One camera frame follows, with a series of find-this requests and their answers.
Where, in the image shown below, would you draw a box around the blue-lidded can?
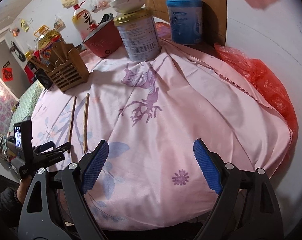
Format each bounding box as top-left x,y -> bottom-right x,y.
165,0 -> 204,45

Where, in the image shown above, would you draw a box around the green patterned tablecloth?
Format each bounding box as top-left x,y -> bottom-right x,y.
7,81 -> 45,133

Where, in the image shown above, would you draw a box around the clear plastic bag red contents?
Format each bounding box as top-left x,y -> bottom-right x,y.
91,0 -> 111,12

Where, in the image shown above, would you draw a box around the black hanging bag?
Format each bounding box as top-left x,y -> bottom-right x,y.
10,41 -> 26,62

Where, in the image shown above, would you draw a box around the wooden chopstick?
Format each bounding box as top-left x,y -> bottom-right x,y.
83,93 -> 90,154
68,96 -> 77,153

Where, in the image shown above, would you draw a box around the dark soy sauce bottle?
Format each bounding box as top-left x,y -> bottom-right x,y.
25,51 -> 53,90

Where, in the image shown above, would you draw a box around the pink printed tablecloth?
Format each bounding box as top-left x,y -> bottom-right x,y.
31,22 -> 293,232

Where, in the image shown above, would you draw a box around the pink floral curtain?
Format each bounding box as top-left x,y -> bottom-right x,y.
0,66 -> 19,133

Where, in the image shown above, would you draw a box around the yellow cooking oil bottle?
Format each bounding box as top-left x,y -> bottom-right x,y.
33,25 -> 64,63

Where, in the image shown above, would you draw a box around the red electric pot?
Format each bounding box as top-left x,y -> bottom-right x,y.
82,24 -> 124,58

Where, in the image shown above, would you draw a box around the plywood board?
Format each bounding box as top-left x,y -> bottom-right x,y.
143,0 -> 226,46

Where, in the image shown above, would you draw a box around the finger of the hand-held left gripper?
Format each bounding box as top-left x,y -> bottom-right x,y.
32,141 -> 54,155
41,142 -> 72,157

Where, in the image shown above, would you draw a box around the wooden chopstick holder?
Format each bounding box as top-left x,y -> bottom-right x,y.
45,42 -> 90,94

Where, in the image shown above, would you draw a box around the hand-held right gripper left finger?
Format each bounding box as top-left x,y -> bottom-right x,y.
18,139 -> 110,240

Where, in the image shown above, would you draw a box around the gold-lidded tin can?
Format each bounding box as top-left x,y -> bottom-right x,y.
113,7 -> 161,62

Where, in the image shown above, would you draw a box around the person's left hand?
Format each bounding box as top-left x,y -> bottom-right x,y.
16,176 -> 33,204

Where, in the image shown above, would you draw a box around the small red diamond poster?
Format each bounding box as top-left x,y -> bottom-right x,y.
1,66 -> 14,82

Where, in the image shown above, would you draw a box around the white bowl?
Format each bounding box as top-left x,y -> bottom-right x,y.
109,0 -> 146,14

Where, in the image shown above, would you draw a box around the white red-capped drink bottle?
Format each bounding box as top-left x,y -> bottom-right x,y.
71,1 -> 100,40

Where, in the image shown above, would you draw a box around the clear plastic bag of snacks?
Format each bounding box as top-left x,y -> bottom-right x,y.
53,15 -> 66,30

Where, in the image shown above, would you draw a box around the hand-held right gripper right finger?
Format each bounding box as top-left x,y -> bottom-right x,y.
193,138 -> 284,240

